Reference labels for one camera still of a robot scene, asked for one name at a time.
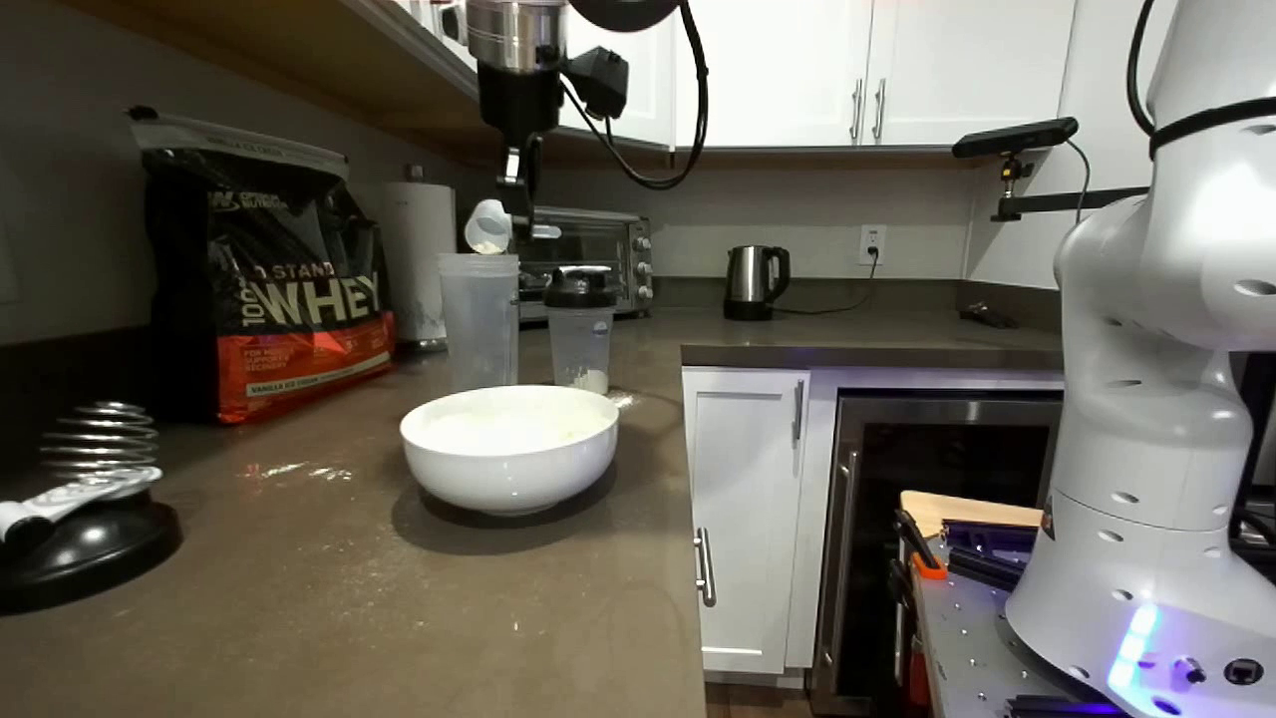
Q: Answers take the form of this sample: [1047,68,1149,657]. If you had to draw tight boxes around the white protein powder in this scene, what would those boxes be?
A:
[421,401,608,450]

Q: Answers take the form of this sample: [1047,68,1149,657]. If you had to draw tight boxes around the black lid with foil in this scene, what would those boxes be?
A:
[0,401,184,615]

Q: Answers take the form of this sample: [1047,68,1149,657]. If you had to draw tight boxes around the white ceramic bowl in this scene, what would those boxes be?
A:
[397,385,616,518]

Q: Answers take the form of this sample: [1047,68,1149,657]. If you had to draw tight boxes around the silver toaster oven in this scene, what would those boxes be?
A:
[514,209,654,324]

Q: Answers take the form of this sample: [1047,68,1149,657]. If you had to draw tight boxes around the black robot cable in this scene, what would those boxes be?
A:
[555,0,712,195]

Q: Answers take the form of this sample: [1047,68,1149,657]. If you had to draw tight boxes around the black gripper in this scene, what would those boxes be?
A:
[480,64,563,221]

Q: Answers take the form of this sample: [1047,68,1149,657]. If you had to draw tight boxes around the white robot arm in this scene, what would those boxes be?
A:
[1005,0,1276,718]

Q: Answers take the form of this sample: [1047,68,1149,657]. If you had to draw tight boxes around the white paper towel roll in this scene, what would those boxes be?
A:
[380,183,453,346]

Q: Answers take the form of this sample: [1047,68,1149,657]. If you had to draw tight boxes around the stainless electric kettle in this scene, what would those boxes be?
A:
[721,244,791,318]

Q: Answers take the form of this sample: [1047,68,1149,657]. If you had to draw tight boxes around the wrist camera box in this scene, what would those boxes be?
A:
[567,48,631,120]

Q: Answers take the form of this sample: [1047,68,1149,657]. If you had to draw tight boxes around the open clear plastic cup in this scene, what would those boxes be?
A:
[441,257,519,393]

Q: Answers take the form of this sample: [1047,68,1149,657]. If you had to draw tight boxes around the white upper cabinets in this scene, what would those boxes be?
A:
[567,0,1137,152]

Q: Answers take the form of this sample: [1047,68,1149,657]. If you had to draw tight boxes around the white lower cabinet door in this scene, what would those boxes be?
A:
[683,367,807,673]

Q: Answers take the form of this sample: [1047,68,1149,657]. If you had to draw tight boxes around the black camera on stand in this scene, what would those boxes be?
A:
[953,116,1133,225]

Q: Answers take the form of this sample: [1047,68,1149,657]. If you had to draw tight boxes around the black whey protein bag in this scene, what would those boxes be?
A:
[126,109,393,426]

